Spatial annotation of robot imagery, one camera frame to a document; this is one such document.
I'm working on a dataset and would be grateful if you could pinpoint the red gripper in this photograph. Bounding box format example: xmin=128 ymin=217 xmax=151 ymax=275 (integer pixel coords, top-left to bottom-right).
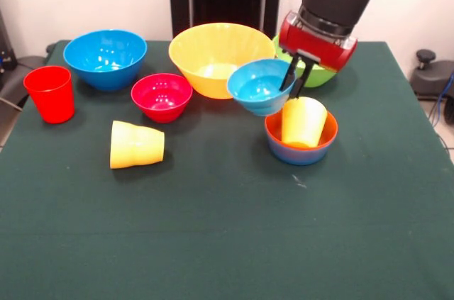
xmin=278 ymin=11 xmax=358 ymax=101

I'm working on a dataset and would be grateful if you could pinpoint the small light blue bowl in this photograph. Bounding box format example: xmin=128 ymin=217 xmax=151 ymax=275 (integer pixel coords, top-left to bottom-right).
xmin=226 ymin=58 xmax=299 ymax=117

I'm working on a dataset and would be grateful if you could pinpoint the yellow cup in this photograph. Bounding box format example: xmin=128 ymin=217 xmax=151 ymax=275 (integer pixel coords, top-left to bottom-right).
xmin=109 ymin=120 xmax=140 ymax=170
xmin=281 ymin=96 xmax=328 ymax=149

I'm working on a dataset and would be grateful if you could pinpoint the small orange-red bowl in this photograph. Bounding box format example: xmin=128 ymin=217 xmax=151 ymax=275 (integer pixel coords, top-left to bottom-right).
xmin=265 ymin=110 xmax=339 ymax=152

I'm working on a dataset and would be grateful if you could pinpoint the large orange-yellow bowl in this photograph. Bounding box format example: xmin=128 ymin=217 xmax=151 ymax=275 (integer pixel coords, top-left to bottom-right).
xmin=168 ymin=22 xmax=277 ymax=99

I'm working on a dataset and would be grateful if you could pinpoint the small magenta bowl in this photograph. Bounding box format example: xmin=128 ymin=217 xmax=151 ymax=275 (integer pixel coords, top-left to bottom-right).
xmin=131 ymin=72 xmax=194 ymax=123

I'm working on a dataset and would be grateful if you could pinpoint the orange-yellow cup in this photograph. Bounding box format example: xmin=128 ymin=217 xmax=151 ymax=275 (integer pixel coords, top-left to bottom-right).
xmin=136 ymin=126 xmax=165 ymax=166

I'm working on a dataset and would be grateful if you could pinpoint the large green bowl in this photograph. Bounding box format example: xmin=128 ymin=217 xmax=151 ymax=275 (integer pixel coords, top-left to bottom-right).
xmin=272 ymin=33 xmax=338 ymax=89

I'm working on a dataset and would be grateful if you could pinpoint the dark green tablecloth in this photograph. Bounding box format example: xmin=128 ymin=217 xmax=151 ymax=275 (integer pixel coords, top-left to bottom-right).
xmin=0 ymin=40 xmax=454 ymax=300

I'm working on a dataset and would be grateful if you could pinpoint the large blue bowl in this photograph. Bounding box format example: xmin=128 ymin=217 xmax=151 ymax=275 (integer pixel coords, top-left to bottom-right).
xmin=62 ymin=28 xmax=148 ymax=90

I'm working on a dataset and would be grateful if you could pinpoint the red cup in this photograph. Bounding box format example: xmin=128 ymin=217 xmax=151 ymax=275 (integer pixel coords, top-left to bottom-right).
xmin=23 ymin=65 xmax=76 ymax=124

